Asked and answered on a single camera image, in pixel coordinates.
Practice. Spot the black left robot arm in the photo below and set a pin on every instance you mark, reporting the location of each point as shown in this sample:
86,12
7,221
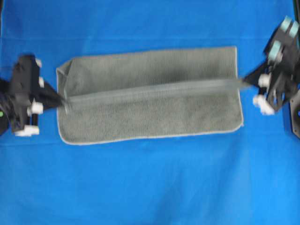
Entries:
5,103

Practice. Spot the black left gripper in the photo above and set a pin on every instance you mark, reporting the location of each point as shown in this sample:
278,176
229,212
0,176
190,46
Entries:
28,97

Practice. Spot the grey microfibre towel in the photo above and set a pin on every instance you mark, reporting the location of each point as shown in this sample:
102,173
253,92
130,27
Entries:
151,94

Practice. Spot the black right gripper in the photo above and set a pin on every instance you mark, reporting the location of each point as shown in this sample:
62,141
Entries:
277,80

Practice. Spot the blue table cloth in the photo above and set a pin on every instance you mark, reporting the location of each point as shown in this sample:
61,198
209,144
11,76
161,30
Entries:
247,177

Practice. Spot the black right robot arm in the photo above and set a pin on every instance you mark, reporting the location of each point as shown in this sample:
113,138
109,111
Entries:
294,103

